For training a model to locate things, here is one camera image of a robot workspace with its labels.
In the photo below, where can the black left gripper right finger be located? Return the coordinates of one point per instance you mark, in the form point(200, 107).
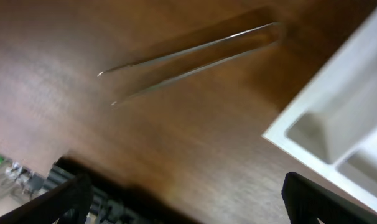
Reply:
point(307, 202)

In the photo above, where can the white plastic cutlery tray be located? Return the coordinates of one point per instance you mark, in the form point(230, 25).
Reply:
point(331, 125)

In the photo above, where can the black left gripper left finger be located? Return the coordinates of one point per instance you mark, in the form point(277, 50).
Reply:
point(69, 202)

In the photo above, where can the metal tongs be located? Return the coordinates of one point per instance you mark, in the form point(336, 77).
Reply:
point(183, 56)

